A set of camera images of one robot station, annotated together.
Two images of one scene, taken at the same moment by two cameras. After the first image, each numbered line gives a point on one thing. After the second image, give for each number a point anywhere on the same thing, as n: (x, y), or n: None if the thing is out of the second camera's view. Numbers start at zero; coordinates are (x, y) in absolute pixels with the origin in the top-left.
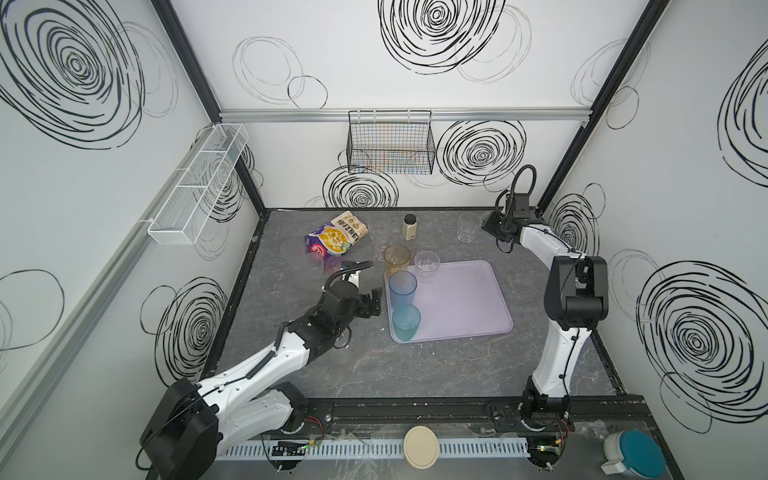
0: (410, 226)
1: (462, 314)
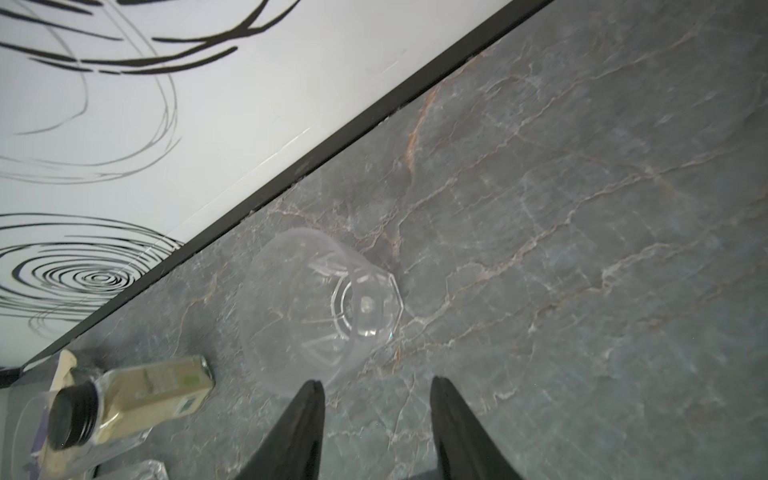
0: (71, 414)
1: None
